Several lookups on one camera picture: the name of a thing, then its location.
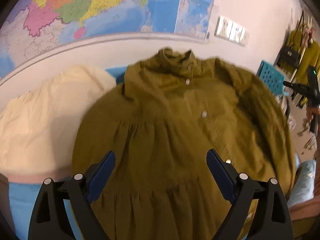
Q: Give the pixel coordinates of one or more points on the pink folded garment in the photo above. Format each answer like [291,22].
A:
[56,175]

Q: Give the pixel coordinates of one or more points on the light blue pillow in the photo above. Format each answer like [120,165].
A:
[305,183]

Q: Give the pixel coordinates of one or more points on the white wall socket panel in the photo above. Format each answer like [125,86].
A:
[231,31]

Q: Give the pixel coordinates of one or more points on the black shoulder bag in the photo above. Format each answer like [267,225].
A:
[287,53]

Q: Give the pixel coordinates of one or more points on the colourful wall map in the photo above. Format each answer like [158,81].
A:
[36,26]

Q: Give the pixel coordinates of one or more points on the blue plastic basket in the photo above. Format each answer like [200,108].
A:
[272,78]

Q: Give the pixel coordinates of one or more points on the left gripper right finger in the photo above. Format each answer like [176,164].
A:
[271,220]

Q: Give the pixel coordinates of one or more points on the cream folded garment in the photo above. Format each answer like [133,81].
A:
[38,129]

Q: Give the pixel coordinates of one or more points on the olive green dress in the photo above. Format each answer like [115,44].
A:
[160,122]

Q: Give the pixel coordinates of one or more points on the blue floral bed sheet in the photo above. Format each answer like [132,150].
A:
[22,197]

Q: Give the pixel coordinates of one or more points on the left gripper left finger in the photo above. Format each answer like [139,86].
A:
[49,219]

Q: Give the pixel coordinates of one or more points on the yellow-green hanging garment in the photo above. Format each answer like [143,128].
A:
[310,57]

